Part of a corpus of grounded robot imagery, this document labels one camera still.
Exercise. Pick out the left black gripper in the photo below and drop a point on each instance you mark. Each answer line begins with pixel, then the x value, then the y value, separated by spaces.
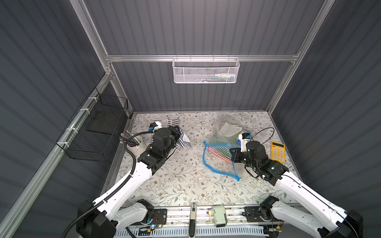
pixel 174 132

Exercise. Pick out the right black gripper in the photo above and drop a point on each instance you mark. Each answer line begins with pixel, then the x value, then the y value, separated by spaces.
pixel 235 152

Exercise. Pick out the green white striped tank top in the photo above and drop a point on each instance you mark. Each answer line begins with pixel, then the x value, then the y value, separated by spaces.
pixel 226 132

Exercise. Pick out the clear vacuum bag blue zipper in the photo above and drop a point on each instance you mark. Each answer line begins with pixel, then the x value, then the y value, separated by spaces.
pixel 260 132

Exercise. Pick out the black white striped tank top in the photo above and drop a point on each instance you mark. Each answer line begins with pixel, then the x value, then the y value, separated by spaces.
pixel 170 122

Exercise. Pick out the navy white striped tank top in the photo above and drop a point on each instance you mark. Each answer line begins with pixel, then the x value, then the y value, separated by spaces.
pixel 184 141

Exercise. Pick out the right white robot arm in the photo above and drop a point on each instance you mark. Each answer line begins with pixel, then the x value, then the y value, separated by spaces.
pixel 322 219

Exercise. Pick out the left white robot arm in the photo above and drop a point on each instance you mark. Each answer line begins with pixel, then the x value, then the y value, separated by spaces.
pixel 100 218

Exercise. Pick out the red white striped tank top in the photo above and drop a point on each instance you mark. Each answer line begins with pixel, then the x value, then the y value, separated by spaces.
pixel 219 153

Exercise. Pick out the yellow calculator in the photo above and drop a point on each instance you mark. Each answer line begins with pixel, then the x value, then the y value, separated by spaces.
pixel 278 152

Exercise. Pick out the white mug pen holder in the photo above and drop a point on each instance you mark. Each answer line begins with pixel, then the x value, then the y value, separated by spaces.
pixel 137 146

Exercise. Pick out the pens in mug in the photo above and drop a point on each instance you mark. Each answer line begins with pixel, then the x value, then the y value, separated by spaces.
pixel 123 138

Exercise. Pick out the pale green box device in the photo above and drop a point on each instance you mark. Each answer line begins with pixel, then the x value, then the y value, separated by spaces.
pixel 217 216

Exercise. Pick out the black white handheld tool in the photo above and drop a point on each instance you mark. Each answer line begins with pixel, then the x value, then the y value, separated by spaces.
pixel 192 221

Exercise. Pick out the markers in white basket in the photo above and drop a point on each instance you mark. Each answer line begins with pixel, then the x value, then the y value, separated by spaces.
pixel 220 77

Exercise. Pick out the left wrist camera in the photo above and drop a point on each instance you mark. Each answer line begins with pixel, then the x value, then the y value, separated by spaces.
pixel 155 126

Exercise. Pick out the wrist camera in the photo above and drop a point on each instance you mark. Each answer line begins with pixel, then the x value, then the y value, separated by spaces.
pixel 243 139
pixel 155 126

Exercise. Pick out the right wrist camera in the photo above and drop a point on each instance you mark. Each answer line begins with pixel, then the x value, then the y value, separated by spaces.
pixel 243 139

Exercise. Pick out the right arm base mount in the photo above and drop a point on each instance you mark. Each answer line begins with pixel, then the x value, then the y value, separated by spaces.
pixel 253 214

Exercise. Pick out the white wire mesh basket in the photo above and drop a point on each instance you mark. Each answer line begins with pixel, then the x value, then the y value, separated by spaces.
pixel 187 70

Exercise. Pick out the black wire mesh basket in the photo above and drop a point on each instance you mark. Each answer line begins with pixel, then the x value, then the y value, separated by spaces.
pixel 96 131

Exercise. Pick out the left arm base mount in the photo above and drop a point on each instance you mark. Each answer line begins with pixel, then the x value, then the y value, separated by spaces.
pixel 157 217

